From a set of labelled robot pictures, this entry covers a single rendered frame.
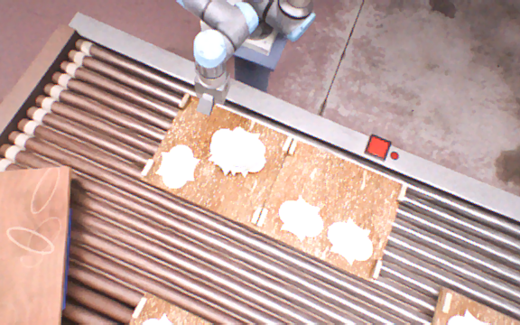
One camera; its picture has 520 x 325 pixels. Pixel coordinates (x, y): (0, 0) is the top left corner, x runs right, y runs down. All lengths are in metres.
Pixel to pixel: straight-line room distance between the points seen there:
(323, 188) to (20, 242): 0.91
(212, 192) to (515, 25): 2.51
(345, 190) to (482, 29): 2.04
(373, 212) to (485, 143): 1.53
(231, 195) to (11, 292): 0.65
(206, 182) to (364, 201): 0.53
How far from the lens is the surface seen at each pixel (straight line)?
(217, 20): 1.01
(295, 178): 1.31
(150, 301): 1.28
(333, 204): 1.31
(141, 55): 1.55
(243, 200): 1.28
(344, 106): 2.51
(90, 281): 1.35
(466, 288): 1.45
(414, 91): 2.71
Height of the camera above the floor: 2.19
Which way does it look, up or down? 73 degrees down
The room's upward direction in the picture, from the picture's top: 10 degrees clockwise
